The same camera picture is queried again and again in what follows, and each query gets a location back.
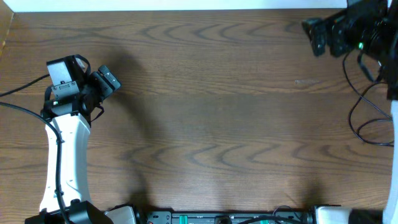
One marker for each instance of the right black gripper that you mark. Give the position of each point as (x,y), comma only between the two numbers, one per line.
(336,28)

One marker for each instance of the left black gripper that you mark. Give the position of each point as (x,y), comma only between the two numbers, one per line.
(104,81)

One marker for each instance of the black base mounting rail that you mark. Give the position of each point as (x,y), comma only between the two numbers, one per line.
(248,217)

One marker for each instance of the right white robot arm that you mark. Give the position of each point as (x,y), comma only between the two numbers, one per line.
(371,28)

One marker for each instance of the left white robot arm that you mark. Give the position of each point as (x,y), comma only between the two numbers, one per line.
(67,109)

